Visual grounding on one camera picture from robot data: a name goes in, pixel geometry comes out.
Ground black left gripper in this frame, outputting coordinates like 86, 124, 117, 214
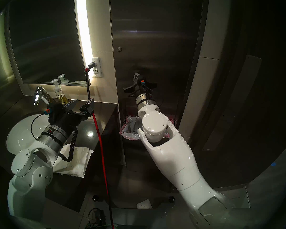
48, 98, 95, 134

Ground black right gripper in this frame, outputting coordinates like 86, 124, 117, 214
123, 73, 158, 97

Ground stainless steel dispenser door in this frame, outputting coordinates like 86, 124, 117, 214
112, 0, 204, 119

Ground stainless steel dispenser cabinet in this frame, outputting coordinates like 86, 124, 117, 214
109, 0, 209, 174

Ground clear soap pump bottle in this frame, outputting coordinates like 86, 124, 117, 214
50, 79, 69, 105

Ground chrome faucet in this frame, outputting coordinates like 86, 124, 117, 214
31, 86, 55, 107

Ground folded white paper towels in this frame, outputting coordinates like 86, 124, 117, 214
53, 143, 94, 178

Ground trash bin with liner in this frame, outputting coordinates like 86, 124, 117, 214
120, 115, 176, 142

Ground white sink basin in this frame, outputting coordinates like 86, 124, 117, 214
6, 113, 53, 155

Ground bright LED light strip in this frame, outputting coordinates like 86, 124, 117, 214
74, 0, 94, 84

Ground black electronics box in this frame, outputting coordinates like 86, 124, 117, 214
88, 208, 107, 225

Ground white paper scrap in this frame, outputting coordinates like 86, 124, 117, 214
136, 199, 153, 209

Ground thin black signal cable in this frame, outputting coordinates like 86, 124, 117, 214
31, 108, 51, 140
140, 80, 150, 105

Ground black braided cable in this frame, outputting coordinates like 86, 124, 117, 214
58, 126, 78, 162

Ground white wall outlet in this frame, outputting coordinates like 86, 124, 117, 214
91, 57, 102, 78

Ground wall mirror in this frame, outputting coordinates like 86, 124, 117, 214
5, 0, 91, 87

